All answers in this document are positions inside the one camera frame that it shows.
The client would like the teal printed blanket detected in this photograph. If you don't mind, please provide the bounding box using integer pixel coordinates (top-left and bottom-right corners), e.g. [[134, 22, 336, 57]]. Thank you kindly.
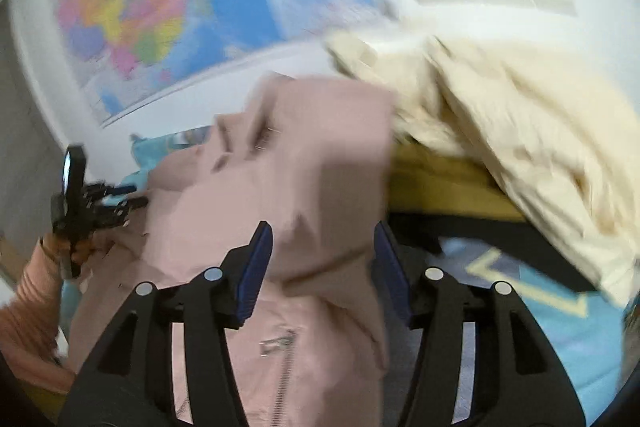
[[60, 127, 636, 427]]

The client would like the person's left hand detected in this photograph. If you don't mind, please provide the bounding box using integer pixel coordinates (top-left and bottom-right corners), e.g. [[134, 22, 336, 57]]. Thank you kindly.
[[41, 232, 108, 280]]

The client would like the person's left forearm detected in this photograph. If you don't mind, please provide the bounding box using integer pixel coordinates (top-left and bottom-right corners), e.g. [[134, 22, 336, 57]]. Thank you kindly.
[[0, 237, 91, 393]]

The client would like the colourful wall map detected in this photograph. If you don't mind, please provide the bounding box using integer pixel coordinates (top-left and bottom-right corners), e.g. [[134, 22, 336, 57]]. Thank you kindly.
[[50, 0, 401, 128]]

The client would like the grey door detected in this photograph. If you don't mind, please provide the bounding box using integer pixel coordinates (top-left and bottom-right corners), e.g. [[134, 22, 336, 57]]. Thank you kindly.
[[0, 2, 66, 238]]

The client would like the black garment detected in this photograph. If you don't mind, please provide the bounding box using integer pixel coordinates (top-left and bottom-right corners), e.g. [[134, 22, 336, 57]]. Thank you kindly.
[[387, 209, 611, 293]]

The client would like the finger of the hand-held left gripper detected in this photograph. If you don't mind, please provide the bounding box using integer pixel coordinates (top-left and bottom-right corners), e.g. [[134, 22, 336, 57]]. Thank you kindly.
[[85, 183, 136, 200], [95, 197, 150, 228]]

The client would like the pink jacket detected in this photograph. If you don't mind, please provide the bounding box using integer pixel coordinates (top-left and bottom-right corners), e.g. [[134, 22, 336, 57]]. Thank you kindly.
[[65, 74, 401, 427]]

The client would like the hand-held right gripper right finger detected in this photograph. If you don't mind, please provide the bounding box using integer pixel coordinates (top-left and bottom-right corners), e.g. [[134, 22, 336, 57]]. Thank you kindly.
[[372, 221, 586, 427]]

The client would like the cream garment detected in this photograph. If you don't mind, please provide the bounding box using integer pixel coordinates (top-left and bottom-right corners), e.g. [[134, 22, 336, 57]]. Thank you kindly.
[[325, 24, 640, 308]]

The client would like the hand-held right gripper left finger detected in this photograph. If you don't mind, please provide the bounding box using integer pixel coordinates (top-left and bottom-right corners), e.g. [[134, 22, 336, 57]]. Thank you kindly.
[[60, 221, 275, 427]]

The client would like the mustard garment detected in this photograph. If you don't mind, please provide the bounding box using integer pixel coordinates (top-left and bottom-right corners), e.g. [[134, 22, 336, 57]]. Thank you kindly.
[[387, 142, 526, 223]]

